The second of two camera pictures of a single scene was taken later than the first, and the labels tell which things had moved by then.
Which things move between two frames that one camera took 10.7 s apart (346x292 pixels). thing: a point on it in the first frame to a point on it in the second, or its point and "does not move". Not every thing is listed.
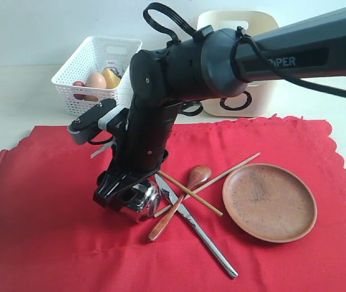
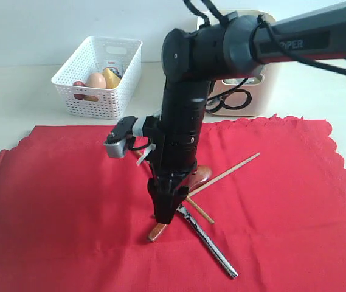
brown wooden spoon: (199, 174) does not move
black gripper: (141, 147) to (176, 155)
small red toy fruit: (79, 83) does not move
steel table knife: (168, 190) does not move
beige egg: (96, 80) does not move
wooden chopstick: (202, 188) to (187, 198)
